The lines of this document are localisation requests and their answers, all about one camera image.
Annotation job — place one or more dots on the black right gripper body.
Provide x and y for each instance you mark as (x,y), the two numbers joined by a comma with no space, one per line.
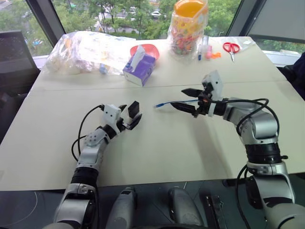
(204,105)

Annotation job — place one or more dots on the small pink bottle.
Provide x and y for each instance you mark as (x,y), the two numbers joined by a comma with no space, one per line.
(208,51)

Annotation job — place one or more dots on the blue-capped pen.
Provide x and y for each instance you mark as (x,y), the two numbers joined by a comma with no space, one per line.
(199,51)

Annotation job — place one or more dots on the black monitor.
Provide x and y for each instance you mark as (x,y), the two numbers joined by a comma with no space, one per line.
(14,51)

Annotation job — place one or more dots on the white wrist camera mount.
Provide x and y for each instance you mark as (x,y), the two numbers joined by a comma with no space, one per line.
(111,114)
(215,82)

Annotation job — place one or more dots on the dark rounded grey shape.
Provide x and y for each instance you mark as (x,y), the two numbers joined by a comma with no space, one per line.
(184,207)
(124,210)

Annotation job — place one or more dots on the small orange toy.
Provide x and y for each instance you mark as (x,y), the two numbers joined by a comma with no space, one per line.
(215,55)

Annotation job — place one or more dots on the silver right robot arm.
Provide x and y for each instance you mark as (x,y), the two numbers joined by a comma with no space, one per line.
(264,133)

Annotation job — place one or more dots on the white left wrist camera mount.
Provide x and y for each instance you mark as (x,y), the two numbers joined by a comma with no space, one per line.
(111,114)

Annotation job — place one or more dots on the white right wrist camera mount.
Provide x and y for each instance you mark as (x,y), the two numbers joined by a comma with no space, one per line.
(215,82)

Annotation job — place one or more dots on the clear plastic bag of items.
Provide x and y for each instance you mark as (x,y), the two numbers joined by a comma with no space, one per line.
(81,52)

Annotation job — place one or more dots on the small empty clear bag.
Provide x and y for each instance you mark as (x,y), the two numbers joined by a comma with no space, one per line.
(245,43)

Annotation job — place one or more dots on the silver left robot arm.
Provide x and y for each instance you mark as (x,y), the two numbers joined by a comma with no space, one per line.
(89,155)

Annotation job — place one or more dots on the dark blue chair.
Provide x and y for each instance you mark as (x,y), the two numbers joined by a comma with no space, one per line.
(295,74)

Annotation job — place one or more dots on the pink plastic bowl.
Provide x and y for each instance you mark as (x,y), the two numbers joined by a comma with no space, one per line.
(151,49)

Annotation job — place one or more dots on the small black box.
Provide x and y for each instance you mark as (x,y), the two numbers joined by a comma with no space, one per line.
(133,109)

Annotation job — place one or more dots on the purple tissue box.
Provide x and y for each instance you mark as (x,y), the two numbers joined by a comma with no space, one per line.
(141,69)

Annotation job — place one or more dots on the clear bag of colourful toys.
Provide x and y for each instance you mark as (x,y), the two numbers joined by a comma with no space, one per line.
(187,33)

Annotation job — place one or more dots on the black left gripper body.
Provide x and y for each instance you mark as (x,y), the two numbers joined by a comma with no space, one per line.
(123,122)

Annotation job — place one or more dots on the flat black bar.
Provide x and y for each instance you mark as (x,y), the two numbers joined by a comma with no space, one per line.
(215,211)

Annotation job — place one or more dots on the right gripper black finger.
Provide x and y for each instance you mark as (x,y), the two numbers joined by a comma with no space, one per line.
(191,92)
(187,108)

